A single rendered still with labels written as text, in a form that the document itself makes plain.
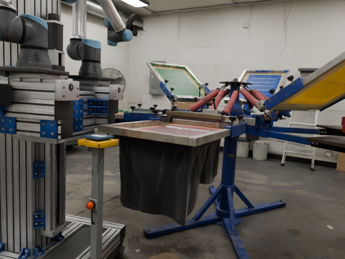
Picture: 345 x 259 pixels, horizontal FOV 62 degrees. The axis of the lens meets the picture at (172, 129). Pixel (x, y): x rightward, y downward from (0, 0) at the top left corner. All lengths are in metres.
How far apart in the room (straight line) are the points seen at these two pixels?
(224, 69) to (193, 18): 1.34
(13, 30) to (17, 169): 0.76
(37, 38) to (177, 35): 5.55
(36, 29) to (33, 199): 0.91
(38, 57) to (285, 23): 5.20
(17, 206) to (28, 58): 0.85
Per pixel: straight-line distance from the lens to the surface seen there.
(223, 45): 6.34
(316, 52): 5.95
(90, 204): 1.40
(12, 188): 1.87
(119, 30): 2.06
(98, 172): 1.37
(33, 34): 1.46
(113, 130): 1.53
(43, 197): 1.82
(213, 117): 1.83
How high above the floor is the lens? 1.18
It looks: 7 degrees down
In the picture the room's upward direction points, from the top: 3 degrees clockwise
